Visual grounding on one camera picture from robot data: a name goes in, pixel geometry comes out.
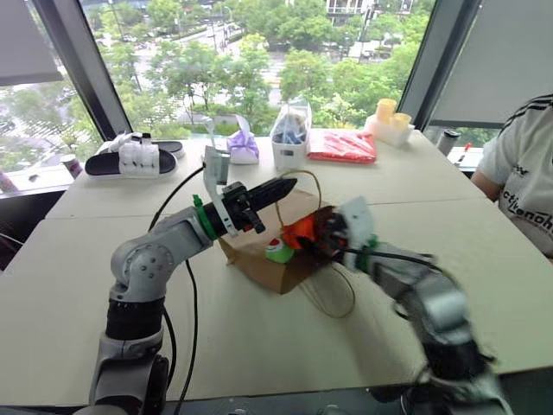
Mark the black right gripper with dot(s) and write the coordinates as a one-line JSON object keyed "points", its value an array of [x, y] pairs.
{"points": [[334, 238]]}

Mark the red plastic bag pack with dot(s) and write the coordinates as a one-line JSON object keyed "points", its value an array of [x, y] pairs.
{"points": [[341, 147]]}

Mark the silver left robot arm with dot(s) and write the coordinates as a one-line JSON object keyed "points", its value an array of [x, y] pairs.
{"points": [[142, 259]]}

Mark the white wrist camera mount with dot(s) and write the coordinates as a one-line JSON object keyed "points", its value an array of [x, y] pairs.
{"points": [[358, 220], [216, 168]]}

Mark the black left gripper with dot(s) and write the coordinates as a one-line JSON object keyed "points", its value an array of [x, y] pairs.
{"points": [[242, 207]]}

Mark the pink drink can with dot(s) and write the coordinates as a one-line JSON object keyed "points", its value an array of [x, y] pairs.
{"points": [[72, 166]]}

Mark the grey tumbler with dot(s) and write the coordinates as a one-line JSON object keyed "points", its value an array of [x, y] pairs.
{"points": [[447, 142]]}

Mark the red pen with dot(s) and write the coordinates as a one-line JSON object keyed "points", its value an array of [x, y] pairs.
{"points": [[463, 153]]}

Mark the orange snack packet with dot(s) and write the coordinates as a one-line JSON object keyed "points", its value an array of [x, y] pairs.
{"points": [[298, 231]]}

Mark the person in white shirt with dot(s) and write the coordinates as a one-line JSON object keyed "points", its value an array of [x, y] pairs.
{"points": [[523, 181]]}

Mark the brown paper bag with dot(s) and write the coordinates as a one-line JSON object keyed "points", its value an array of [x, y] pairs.
{"points": [[263, 268]]}

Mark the white tray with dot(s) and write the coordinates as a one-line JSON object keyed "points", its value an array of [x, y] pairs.
{"points": [[391, 134]]}

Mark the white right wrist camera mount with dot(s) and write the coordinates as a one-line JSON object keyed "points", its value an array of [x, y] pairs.
{"points": [[358, 220]]}

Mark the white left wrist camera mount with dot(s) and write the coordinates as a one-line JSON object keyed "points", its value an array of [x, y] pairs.
{"points": [[216, 168]]}

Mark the green plush toy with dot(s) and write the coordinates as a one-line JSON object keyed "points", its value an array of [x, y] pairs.
{"points": [[278, 253]]}

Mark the yellow plastic cup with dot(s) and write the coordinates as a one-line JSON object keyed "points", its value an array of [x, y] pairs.
{"points": [[401, 121], [385, 110]]}

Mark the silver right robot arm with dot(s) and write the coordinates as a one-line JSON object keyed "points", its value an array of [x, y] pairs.
{"points": [[436, 298]]}

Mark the white basket with plastic bag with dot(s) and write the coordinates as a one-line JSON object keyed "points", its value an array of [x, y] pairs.
{"points": [[290, 147]]}

